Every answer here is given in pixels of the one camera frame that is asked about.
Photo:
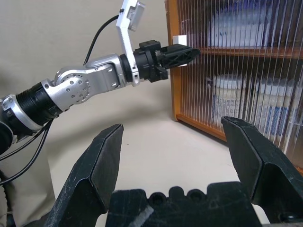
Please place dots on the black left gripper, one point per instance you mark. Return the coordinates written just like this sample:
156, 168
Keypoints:
146, 63

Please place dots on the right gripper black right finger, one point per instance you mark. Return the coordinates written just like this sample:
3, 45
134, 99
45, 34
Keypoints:
260, 151

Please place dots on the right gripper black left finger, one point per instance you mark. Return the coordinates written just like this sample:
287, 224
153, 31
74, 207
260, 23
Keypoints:
94, 170

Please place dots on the ribbed clear cabinet door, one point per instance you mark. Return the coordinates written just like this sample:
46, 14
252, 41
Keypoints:
236, 68

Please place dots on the wooden cabinet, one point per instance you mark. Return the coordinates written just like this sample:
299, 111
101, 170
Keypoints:
172, 71

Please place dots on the brown wooden shelf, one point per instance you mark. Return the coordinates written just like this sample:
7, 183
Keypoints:
248, 51

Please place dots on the white blue box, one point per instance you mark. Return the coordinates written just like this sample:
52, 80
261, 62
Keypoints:
236, 26
225, 97
272, 106

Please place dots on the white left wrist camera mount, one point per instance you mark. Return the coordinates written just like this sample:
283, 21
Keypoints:
125, 35

